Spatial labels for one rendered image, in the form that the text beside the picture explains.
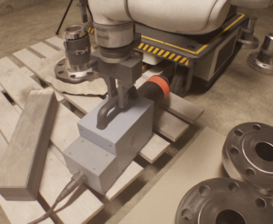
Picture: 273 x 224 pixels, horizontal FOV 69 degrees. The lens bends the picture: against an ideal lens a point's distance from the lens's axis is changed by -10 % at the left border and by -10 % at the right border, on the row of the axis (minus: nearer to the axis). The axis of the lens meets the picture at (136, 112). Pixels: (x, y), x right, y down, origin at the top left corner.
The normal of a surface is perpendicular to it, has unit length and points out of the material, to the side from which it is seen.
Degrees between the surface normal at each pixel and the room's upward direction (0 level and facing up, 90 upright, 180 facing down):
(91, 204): 0
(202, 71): 90
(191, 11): 89
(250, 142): 0
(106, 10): 102
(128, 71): 90
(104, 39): 90
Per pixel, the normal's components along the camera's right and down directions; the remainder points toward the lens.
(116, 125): 0.00, -0.74
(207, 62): -0.62, 0.53
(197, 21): -0.26, 0.80
